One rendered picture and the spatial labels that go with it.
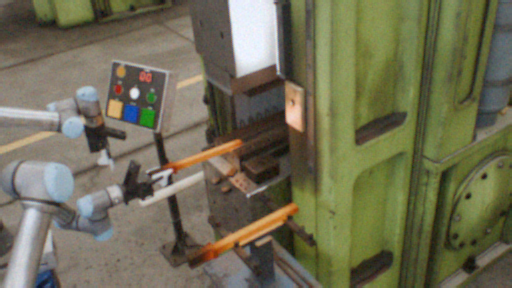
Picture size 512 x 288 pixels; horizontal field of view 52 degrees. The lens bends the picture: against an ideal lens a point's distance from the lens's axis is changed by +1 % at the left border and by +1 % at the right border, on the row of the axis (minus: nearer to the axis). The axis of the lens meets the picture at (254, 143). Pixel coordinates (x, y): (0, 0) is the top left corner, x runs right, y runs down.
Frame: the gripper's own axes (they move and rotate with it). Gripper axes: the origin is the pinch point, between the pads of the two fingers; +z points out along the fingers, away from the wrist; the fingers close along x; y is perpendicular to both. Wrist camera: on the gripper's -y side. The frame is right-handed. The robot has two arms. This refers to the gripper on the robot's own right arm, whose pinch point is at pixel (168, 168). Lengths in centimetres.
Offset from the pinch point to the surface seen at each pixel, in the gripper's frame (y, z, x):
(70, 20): 81, 94, -477
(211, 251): 3.4, -8.4, 46.8
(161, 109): -4.0, 16.9, -39.2
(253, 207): 17.8, 23.8, 21.7
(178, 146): 97, 72, -160
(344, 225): 23, 48, 47
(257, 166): 4.0, 30.6, 16.2
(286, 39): -50, 38, 28
